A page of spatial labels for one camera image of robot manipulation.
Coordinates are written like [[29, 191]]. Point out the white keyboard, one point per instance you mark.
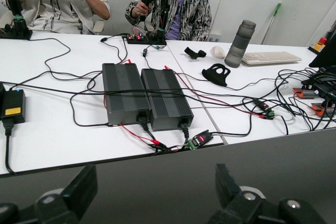
[[273, 57]]

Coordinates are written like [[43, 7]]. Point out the orange and grey device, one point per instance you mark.
[[321, 108], [305, 93]]

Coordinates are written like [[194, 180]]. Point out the black adapter yellow label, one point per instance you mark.
[[13, 103]]

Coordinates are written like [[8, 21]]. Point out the patterned-jacket person right hand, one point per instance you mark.
[[141, 9]]

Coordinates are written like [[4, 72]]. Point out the serial adapter red label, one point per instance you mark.
[[200, 138]]

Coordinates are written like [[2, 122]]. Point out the white wall socket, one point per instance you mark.
[[215, 37]]

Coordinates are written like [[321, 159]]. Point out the person in patterned jacket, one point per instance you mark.
[[194, 6]]

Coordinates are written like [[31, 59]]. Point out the grey water bottle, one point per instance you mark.
[[239, 45]]

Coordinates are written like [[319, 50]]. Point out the yellow box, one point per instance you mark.
[[319, 47]]

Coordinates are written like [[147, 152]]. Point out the black plastic clip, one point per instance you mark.
[[194, 54]]

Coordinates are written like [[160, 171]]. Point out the white chair armrest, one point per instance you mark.
[[99, 27]]

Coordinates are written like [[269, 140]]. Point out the black leader arm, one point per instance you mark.
[[161, 11]]

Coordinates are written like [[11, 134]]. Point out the person in white shirt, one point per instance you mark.
[[60, 11]]

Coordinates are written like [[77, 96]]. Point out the small adapter green terminal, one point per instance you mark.
[[265, 107]]

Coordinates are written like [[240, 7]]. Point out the black monitor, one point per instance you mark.
[[326, 56]]

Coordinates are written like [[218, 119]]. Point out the white crumpled object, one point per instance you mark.
[[218, 52]]

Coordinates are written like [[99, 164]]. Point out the black plastic bracket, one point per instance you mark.
[[210, 74]]

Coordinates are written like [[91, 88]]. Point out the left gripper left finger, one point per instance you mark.
[[84, 184]]

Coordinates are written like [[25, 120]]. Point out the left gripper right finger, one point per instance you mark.
[[228, 190]]

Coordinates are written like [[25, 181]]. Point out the white-shirt person left forearm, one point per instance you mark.
[[94, 3]]

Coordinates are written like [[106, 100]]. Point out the dark grey power supply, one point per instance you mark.
[[123, 90], [168, 98]]

